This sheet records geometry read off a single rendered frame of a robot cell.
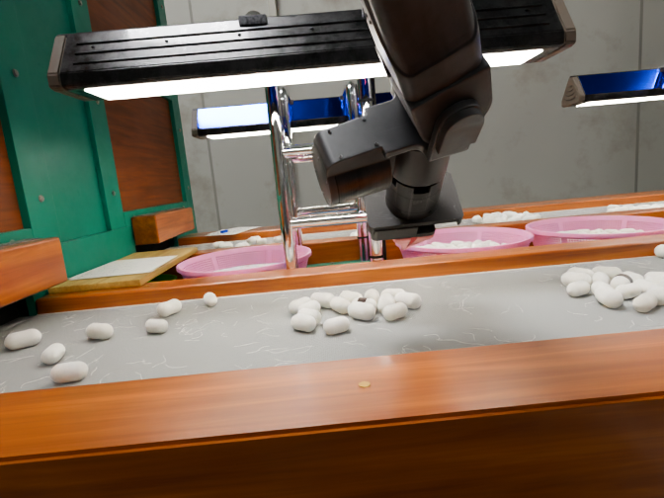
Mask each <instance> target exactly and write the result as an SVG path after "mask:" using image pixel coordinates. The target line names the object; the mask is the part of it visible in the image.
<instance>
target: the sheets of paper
mask: <svg viewBox="0 0 664 498"><path fill-rule="evenodd" d="M177 256H178V255H177ZM177 256H165V257H154V258H142V259H131V260H119V261H114V262H111V263H108V264H106V265H103V266H101V267H98V268H95V269H93V270H90V271H87V272H85V273H82V274H80V275H77V276H74V277H72V278H69V279H71V281H74V280H83V279H93V278H102V277H111V276H120V275H131V274H141V273H149V272H152V271H154V270H155V269H157V268H159V267H160V266H162V265H163V264H165V263H166V262H168V261H170V260H171V259H173V258H175V257H177Z"/></svg>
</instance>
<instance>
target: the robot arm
mask: <svg viewBox="0 0 664 498"><path fill-rule="evenodd" d="M360 1H361V3H362V6H363V8H364V11H365V16H366V17H367V23H368V25H369V28H370V31H371V33H372V36H373V40H374V42H375V50H376V52H377V54H378V57H379V59H380V62H381V64H382V66H383V69H384V71H385V74H386V76H387V78H388V80H389V82H390V83H391V90H390V94H391V95H392V97H393V99H392V100H390V101H387V102H383V103H380V104H377V105H373V106H370V107H366V108H364V115H363V116H361V117H359V118H356V119H353V120H350V121H347V122H345V123H342V124H337V125H335V126H332V127H329V128H326V129H324V130H322V131H320V132H319V133H318V134H316V135H315V136H314V138H313V146H311V155H312V160H313V165H314V169H315V170H314V171H315V173H316V176H317V180H318V183H319V186H320V189H321V191H322V194H323V196H324V198H325V201H326V203H327V204H328V205H329V206H330V207H333V206H336V205H339V204H343V203H346V202H349V201H352V200H355V199H358V198H361V197H363V200H364V202H365V208H366V214H367V225H368V231H369V233H370V234H371V238H372V240H374V241H381V240H390V239H393V241H394V242H395V243H397V244H399V245H400V246H401V249H402V250H404V249H408V248H409V247H411V246H413V245H415V244H418V243H420V242H423V241H425V240H428V239H431V238H433V237H434V234H435V230H436V227H435V224H439V223H449V222H456V224H457V225H459V224H461V221H462V218H463V211H462V208H461V205H460V201H459V198H458V195H457V189H456V186H455V183H454V179H453V176H452V174H451V173H450V172H446V171H447V167H448V164H449V160H450V156H451V155H453V154H456V153H459V152H462V151H466V150H467V149H468V148H469V146H470V145H471V144H472V143H475V142H476V139H477V138H478V136H479V134H480V132H481V129H482V127H483V125H484V122H485V117H484V116H485V115H486V113H487V112H488V110H489V108H490V106H491V104H492V83H491V68H490V64H489V62H488V61H487V60H486V58H485V57H484V55H483V54H482V53H481V43H480V32H479V26H478V22H477V17H476V12H475V9H474V6H473V4H472V1H471V0H360Z"/></svg>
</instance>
